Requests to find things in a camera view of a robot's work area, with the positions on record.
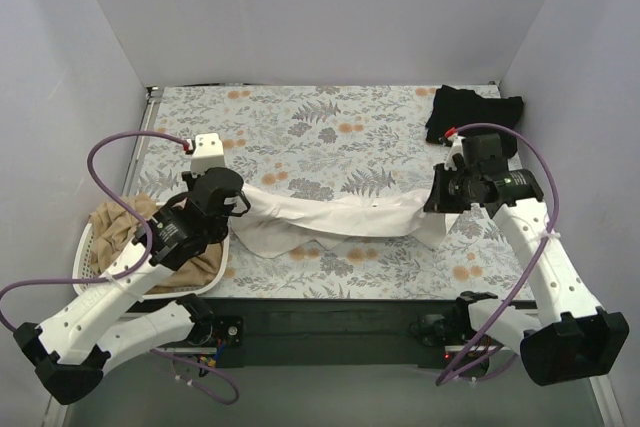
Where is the white t shirt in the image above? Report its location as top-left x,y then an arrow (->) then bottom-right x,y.
231,186 -> 458,258

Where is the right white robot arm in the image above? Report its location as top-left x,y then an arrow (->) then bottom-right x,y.
424,130 -> 629,386

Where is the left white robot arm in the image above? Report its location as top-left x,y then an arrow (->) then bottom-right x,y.
13,167 -> 246,405

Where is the black folded t shirt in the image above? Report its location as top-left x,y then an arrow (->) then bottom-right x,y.
425,85 -> 525,144

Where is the floral table cloth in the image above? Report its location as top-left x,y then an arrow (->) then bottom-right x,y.
143,86 -> 520,300

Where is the beige t shirt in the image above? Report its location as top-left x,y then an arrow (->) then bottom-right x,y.
89,193 -> 228,295

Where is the white laundry basket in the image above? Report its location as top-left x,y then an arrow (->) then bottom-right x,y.
72,220 -> 229,300

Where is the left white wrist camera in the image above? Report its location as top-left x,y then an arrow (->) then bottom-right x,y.
186,133 -> 226,177

